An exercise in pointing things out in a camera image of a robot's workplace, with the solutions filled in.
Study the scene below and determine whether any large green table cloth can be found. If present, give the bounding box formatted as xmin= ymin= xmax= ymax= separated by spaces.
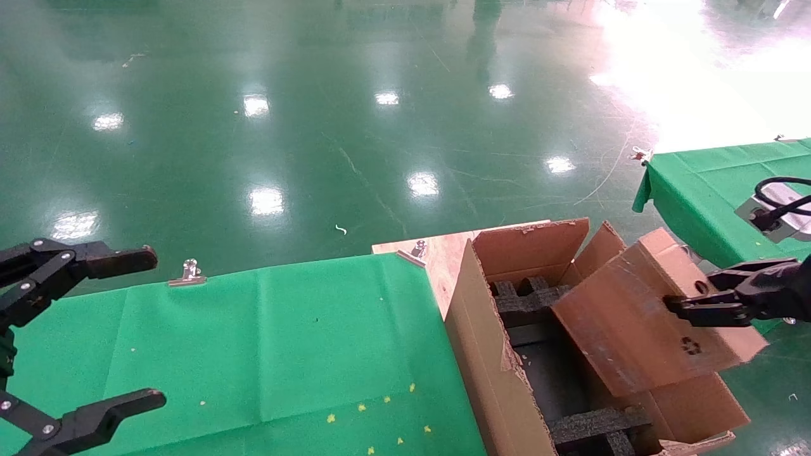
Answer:
xmin=0 ymin=253 xmax=489 ymax=456

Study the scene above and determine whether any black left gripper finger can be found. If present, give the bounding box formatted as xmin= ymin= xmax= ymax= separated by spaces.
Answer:
xmin=0 ymin=388 xmax=167 ymax=456
xmin=0 ymin=239 xmax=158 ymax=330

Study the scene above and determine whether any green cloth on side table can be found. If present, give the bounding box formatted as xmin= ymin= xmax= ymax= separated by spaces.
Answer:
xmin=632 ymin=138 xmax=811 ymax=335

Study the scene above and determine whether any large open cardboard carton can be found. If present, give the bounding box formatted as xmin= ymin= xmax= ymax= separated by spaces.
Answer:
xmin=444 ymin=217 xmax=751 ymax=456

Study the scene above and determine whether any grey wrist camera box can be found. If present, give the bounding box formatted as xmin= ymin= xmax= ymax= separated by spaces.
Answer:
xmin=735 ymin=184 xmax=811 ymax=244

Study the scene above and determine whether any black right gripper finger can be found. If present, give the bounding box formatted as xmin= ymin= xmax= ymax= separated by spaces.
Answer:
xmin=706 ymin=256 xmax=800 ymax=292
xmin=663 ymin=288 xmax=793 ymax=328

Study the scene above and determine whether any black foam insert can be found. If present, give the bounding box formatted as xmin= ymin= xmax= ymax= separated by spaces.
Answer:
xmin=491 ymin=275 xmax=571 ymax=330
xmin=550 ymin=407 xmax=660 ymax=456

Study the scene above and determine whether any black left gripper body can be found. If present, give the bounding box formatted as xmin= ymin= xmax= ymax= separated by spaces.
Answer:
xmin=0 ymin=329 xmax=16 ymax=381

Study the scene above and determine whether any small brown cardboard box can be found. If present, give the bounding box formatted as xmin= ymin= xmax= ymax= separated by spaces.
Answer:
xmin=551 ymin=228 xmax=770 ymax=398

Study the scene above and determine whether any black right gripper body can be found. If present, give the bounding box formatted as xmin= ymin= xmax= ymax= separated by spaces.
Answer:
xmin=786 ymin=256 xmax=811 ymax=319

